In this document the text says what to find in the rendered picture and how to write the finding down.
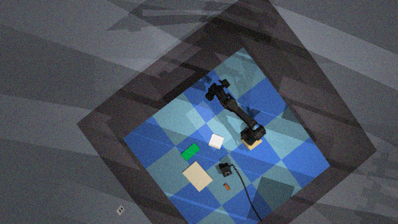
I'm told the green rectangular block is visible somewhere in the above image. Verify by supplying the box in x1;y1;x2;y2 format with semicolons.
181;143;200;161

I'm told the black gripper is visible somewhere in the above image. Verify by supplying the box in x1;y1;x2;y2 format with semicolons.
205;79;230;101

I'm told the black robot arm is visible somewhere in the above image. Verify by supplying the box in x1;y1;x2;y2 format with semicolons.
209;83;267;146

